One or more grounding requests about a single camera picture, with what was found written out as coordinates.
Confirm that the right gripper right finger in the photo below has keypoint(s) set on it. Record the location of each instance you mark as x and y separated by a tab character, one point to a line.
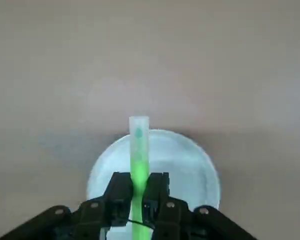
175	215

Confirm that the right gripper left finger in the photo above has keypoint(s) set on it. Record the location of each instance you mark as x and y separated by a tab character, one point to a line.
95	215

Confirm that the green marker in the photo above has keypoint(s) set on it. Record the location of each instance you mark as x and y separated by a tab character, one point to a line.
139	155

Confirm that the light blue plate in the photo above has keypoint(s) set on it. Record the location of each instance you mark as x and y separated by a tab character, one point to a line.
185	165

